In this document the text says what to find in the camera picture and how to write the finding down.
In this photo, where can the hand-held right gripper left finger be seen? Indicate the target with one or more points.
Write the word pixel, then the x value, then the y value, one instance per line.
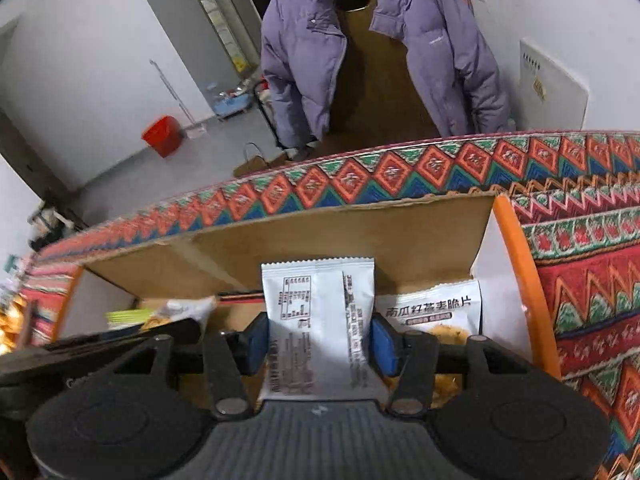
pixel 257 344

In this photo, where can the pile of mixed snack packets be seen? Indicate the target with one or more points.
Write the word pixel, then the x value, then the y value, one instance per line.
pixel 165 312

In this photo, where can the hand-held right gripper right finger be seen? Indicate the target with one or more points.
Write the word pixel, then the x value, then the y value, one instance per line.
pixel 384 347

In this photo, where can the red bucket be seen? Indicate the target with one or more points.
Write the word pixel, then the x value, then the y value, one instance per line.
pixel 162 135

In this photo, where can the white cracker snack packet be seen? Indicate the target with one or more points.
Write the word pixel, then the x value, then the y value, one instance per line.
pixel 440 310

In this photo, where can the purple puffer jacket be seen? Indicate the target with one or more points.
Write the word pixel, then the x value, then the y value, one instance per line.
pixel 450 60

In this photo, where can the blue cart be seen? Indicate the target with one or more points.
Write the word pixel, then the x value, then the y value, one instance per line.
pixel 232 105

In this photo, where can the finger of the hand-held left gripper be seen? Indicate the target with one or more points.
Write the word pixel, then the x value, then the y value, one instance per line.
pixel 150 332

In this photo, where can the brown paper bag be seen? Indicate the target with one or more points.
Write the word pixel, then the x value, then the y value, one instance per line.
pixel 260 165

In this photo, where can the red cardboard box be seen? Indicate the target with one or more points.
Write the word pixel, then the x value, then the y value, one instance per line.
pixel 350 230

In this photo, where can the patterned woven blanket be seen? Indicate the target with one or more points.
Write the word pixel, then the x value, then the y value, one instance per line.
pixel 590 285

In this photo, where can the brown wooden chair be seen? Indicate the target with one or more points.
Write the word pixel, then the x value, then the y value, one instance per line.
pixel 375 85

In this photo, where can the mop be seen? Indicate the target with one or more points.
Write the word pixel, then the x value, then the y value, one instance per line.
pixel 192 127

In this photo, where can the heap of yellow snack packets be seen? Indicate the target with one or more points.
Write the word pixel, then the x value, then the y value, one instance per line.
pixel 9 325

